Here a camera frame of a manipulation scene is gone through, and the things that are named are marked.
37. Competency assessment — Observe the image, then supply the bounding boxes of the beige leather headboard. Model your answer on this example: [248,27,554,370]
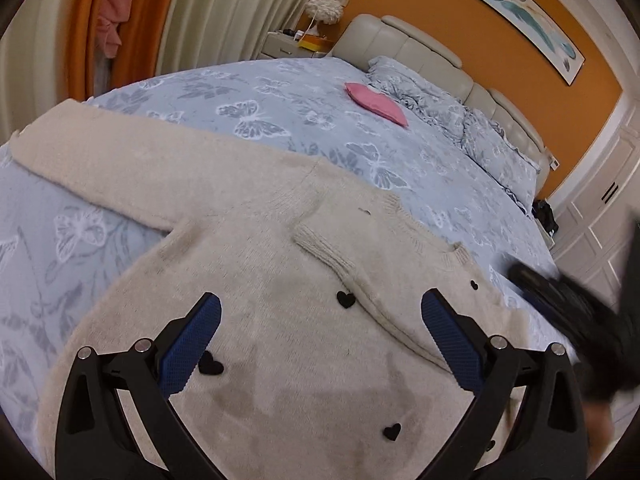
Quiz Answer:
[329,14,551,191]

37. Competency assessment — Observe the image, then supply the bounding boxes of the white panelled wardrobe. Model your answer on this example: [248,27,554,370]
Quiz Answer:
[551,106,639,304]

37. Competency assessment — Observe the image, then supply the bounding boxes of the pink hanging garment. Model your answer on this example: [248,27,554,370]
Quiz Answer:
[96,0,132,60]

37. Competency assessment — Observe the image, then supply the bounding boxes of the white feather table lamp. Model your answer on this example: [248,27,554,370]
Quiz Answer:
[305,0,344,36]

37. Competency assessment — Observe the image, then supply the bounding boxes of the white bedside table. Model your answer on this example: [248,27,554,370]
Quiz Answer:
[257,32,322,60]

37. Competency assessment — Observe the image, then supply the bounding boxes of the orange curtain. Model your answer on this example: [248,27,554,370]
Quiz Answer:
[64,0,171,100]

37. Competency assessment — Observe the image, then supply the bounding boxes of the blue butterfly pillow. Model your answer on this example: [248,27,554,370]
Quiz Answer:
[368,55,540,214]

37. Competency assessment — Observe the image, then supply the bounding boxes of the cream pleated curtain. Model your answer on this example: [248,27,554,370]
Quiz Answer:
[155,0,308,75]

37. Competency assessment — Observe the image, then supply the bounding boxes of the black object beside bed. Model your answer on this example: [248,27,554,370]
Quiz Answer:
[532,200,559,237]

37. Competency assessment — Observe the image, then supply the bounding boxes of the blue butterfly bedspread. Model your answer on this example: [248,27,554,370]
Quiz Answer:
[1,58,554,451]

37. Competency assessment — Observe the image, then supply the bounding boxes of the pink folded garment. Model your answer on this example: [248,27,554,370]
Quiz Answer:
[344,82,409,128]

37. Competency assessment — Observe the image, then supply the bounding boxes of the framed landscape wall painting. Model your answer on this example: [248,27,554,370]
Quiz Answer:
[482,0,585,86]

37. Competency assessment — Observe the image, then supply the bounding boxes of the cream knit sweater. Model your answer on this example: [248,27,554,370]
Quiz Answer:
[10,101,528,479]

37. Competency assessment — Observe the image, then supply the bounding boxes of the orange box on nightstand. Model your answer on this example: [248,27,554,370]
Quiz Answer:
[298,35,334,54]

